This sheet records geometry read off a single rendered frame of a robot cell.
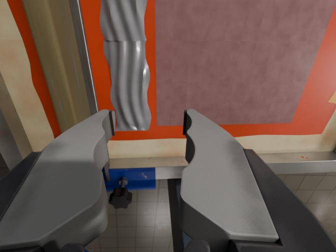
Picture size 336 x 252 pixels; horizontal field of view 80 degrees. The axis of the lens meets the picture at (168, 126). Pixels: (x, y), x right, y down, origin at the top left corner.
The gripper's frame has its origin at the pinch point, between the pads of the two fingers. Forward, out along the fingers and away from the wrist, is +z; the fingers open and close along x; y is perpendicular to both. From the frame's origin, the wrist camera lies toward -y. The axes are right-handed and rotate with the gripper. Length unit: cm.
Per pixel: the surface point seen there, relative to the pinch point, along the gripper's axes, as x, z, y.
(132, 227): -28, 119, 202
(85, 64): -10.9, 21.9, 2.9
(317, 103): 34.3, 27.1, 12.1
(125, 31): -4.8, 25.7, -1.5
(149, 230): -11, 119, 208
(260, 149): 25.0, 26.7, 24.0
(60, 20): -11.5, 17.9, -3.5
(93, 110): -11.1, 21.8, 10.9
